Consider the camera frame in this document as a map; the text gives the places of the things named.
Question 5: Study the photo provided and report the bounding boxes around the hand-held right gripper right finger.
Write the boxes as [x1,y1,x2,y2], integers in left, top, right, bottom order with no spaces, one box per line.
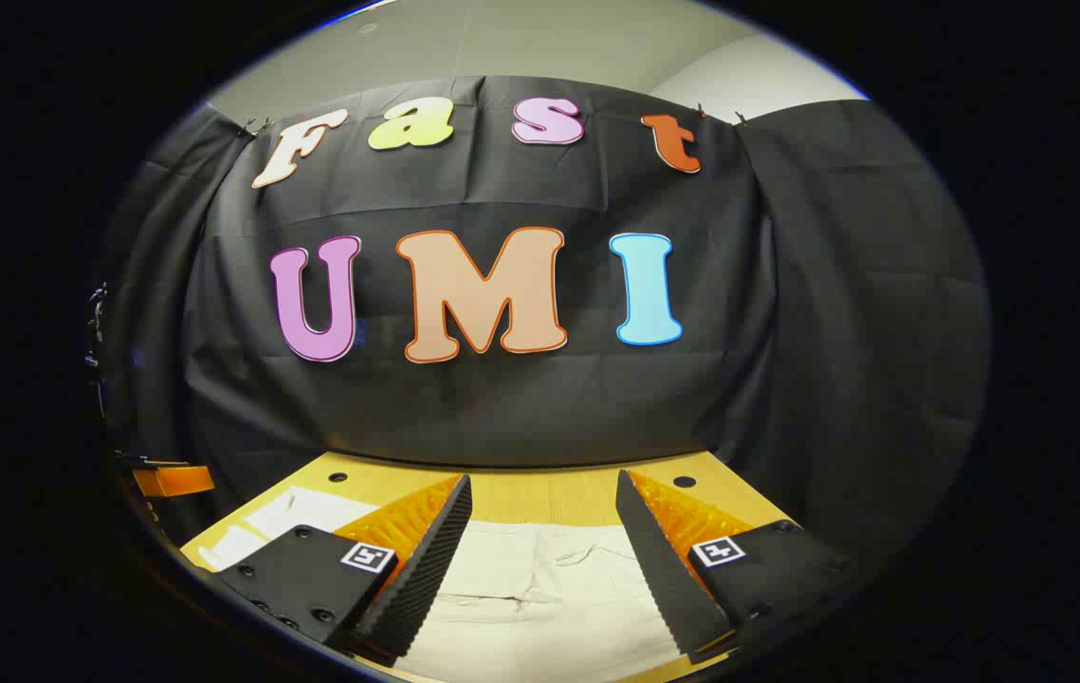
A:
[615,469,853,665]

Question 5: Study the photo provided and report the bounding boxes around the white jeans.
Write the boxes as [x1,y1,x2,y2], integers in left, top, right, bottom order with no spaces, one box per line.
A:
[198,486,692,683]

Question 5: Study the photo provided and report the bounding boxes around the black backdrop cloth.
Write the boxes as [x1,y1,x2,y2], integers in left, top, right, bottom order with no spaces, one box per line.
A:
[99,76,991,570]

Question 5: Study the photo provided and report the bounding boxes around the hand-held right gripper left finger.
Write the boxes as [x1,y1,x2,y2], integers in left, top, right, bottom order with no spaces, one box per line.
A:
[215,474,473,667]

